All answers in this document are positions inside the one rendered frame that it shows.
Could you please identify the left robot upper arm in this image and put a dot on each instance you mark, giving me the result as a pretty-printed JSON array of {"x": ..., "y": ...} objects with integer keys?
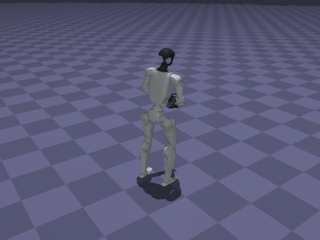
[{"x": 146, "y": 81}]

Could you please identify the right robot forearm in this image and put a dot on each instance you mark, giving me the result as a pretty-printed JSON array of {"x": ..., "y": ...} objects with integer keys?
[{"x": 179, "y": 105}]

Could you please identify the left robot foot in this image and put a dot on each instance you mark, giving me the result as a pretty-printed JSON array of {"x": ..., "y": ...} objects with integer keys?
[{"x": 147, "y": 171}]

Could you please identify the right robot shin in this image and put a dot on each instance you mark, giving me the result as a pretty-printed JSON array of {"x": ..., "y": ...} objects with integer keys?
[{"x": 169, "y": 164}]

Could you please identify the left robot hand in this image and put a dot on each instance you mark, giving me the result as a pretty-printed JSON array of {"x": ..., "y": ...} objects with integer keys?
[{"x": 172, "y": 98}]

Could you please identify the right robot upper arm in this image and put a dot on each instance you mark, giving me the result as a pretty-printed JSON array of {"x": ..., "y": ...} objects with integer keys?
[{"x": 176, "y": 80}]

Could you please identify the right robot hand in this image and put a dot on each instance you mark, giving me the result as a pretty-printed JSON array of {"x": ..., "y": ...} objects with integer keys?
[{"x": 171, "y": 106}]

